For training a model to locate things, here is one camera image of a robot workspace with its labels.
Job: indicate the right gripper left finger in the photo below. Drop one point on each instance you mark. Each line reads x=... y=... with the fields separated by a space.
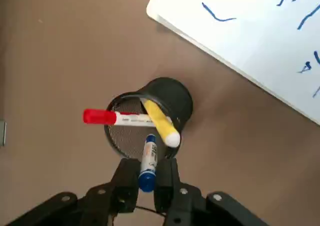
x=100 y=201

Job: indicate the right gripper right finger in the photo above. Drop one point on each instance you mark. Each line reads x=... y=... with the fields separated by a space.
x=185 y=203

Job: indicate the blue marker pen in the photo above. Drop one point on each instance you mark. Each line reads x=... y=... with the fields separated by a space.
x=148 y=161

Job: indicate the red capped marker pen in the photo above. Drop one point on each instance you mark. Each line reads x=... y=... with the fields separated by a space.
x=100 y=116

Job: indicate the yellow marker pen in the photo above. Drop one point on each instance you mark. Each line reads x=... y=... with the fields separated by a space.
x=160 y=121

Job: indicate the black mesh pen holder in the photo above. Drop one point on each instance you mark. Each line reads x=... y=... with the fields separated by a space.
x=172 y=96

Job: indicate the white clipboard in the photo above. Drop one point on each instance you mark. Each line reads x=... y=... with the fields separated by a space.
x=175 y=30

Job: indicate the white A4 paper sheet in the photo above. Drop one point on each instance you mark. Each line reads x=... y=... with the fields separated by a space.
x=250 y=36

